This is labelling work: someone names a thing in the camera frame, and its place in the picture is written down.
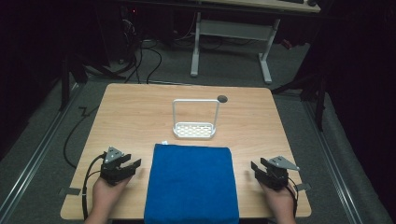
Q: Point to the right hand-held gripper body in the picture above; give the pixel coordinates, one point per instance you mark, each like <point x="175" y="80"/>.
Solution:
<point x="277" y="174"/>

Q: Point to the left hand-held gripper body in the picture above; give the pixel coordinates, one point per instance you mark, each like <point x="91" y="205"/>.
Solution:
<point x="113" y="169"/>

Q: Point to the person's left hand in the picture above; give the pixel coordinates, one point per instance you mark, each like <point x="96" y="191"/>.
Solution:
<point x="107" y="194"/>

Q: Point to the person's right hand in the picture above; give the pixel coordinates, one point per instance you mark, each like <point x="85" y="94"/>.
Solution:
<point x="280" y="200"/>

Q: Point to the grey tape strip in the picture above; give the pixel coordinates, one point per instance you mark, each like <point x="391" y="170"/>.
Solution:
<point x="303" y="186"/>
<point x="70" y="191"/>

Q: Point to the blue towel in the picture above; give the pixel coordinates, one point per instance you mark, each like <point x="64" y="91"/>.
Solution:
<point x="191" y="183"/>

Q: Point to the white hanging rack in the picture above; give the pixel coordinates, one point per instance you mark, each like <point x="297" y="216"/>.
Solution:
<point x="194" y="130"/>

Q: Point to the dark round table grommet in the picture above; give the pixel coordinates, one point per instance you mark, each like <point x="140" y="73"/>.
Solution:
<point x="222" y="99"/>

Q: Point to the dark metal stand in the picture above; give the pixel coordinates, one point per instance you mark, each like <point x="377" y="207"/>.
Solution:
<point x="319" y="99"/>
<point x="66" y="81"/>

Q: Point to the dark computer tower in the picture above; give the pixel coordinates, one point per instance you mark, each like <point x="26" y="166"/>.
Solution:
<point x="127" y="34"/>

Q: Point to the dark computer mouse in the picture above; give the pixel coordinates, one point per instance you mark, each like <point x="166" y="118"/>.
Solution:
<point x="312" y="2"/>

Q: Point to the metal floor rail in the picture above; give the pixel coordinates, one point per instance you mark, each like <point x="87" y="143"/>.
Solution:
<point x="37" y="152"/>
<point x="336" y="168"/>

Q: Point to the desk with white frame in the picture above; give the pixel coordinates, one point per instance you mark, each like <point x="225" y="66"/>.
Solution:
<point x="233" y="29"/>

